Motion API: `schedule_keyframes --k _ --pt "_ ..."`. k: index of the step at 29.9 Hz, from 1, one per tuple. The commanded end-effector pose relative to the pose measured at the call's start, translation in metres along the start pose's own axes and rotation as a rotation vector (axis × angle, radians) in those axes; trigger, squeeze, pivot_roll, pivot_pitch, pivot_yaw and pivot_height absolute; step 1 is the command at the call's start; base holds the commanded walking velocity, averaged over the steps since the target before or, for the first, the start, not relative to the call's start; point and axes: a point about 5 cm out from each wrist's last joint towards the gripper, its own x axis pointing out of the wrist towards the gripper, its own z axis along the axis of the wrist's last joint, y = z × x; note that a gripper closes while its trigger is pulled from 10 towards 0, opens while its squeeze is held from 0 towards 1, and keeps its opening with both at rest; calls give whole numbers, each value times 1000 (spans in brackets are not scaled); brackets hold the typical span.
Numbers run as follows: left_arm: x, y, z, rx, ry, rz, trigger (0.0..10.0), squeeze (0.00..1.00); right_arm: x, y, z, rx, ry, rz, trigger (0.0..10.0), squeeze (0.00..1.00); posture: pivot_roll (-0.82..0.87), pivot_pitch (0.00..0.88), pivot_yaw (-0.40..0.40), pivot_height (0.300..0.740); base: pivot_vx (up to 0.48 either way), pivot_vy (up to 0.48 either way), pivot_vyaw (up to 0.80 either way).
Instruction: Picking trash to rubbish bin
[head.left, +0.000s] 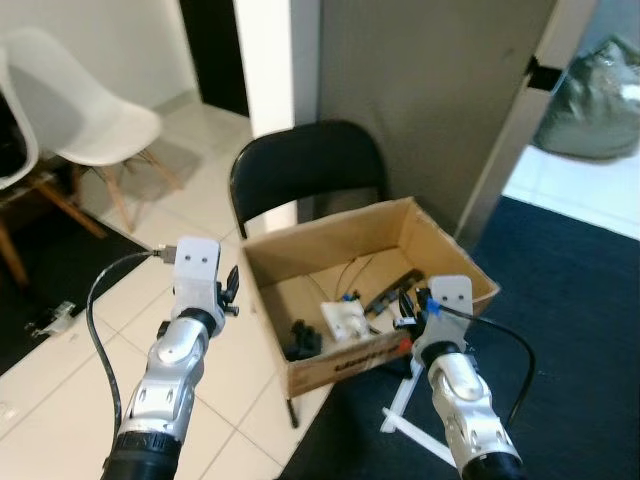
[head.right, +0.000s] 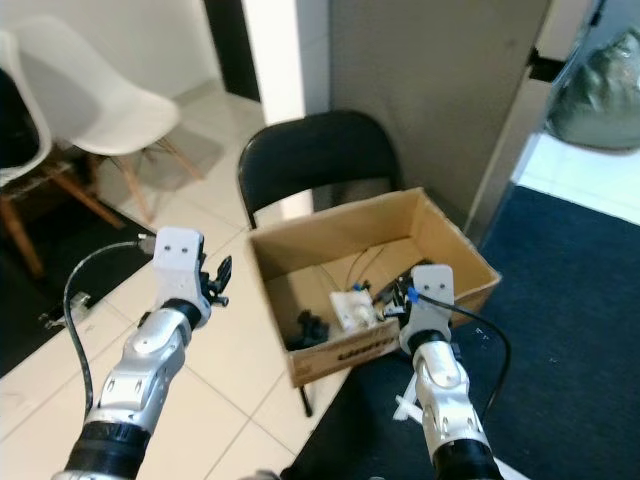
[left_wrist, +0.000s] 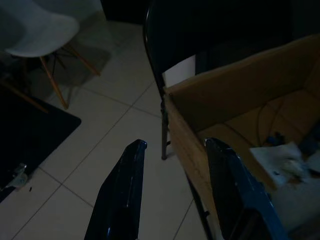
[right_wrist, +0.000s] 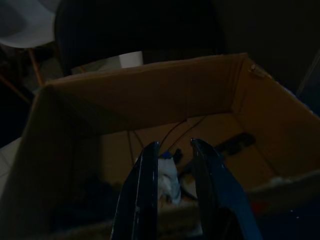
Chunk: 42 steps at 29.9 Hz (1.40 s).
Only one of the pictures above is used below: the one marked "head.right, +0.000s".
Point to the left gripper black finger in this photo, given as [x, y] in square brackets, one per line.
[225, 268]

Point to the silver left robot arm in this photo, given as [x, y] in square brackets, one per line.
[150, 375]

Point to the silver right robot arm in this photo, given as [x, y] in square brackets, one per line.
[450, 410]

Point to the long black trash item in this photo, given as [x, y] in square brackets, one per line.
[390, 285]

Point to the white square trash item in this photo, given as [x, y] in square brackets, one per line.
[355, 310]

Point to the small black trash item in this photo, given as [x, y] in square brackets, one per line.
[308, 328]

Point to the grey-green filled trash bag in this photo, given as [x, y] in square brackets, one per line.
[600, 95]

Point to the printed open cardboard box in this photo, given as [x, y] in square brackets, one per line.
[305, 245]

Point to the black folding chair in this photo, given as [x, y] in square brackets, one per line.
[315, 155]

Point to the small white floor object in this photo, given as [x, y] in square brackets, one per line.
[55, 318]

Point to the dark blue carpet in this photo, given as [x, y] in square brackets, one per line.
[570, 300]

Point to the black floor mat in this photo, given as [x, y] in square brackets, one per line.
[40, 250]

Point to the white shell chair wooden legs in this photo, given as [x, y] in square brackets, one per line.
[105, 95]
[20, 140]

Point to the grey cabinet side panel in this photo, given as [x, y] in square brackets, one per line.
[440, 80]

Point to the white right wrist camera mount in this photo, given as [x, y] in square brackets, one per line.
[430, 295]

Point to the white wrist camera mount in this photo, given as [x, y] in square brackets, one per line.
[430, 295]
[180, 258]

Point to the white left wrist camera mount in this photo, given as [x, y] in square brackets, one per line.
[180, 258]

